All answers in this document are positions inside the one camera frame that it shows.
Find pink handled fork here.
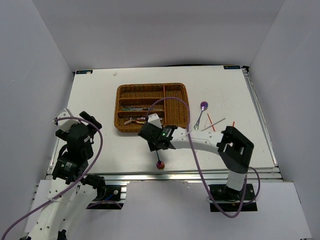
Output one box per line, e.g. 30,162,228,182
129,116,146,121

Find iridescent round bowl spoon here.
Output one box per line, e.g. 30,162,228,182
155,150,165,170

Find green handled table knife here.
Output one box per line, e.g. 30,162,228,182
122,107,148,112

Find purple iridescent spoon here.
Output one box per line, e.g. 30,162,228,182
193,101,209,130

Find silver patterned table knife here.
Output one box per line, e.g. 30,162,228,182
141,107,162,111

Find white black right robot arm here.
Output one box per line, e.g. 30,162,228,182
138,123,254,200

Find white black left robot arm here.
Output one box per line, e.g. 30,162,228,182
25,109,106,240

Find left blue table label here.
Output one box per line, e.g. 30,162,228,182
75,69,93,75

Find blue table label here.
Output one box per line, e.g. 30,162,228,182
75,69,93,75
223,65,241,70

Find woven wicker cutlery tray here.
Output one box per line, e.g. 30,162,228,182
114,83,189,133

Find red chopstick upper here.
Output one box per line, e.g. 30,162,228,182
207,113,216,132

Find white chopstick short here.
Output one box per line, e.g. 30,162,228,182
201,117,226,132

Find right blue table label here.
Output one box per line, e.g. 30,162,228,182
223,65,241,70

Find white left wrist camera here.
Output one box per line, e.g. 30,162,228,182
52,108,80,133

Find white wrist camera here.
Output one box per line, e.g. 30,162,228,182
147,113,162,129
52,108,80,133

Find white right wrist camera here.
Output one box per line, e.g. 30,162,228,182
147,113,162,129

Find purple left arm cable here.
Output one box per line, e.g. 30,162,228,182
0,116,125,240

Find aluminium table frame rail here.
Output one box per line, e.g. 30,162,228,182
46,65,288,185

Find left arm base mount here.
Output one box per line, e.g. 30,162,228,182
86,183,127,210

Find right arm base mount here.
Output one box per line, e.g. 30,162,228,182
209,183,258,213

